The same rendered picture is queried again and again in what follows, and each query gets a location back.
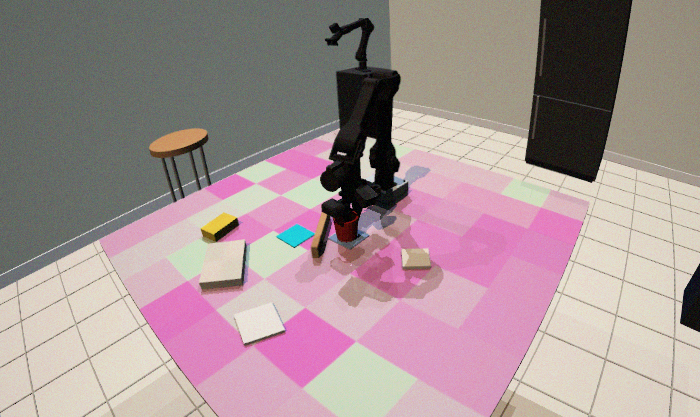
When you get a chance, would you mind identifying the white flat square tile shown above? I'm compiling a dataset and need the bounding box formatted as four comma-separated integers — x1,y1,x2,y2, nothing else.
234,302,286,346

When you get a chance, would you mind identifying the tan flat block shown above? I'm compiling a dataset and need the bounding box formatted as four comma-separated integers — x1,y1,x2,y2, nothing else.
401,249,431,269

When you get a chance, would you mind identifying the yellow rectangular block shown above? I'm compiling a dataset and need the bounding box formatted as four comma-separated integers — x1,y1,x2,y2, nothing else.
200,213,239,242

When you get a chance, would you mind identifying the beige flat block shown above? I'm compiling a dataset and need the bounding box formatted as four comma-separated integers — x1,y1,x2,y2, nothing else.
199,239,247,289

